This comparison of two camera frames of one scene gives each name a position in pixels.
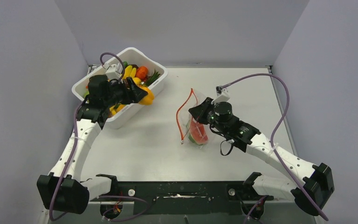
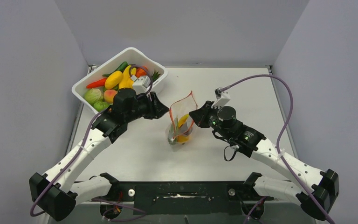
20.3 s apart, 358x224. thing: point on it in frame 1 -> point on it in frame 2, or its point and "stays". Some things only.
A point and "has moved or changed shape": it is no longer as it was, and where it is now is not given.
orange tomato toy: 141,72 stays
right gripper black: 198,113 stays
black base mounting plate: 185,198 stays
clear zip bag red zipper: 191,129 has moved or changed shape
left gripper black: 134,94 -> 156,108
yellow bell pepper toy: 148,99 has moved or changed shape
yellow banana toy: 116,108 has moved or changed shape
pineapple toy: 148,79 stays
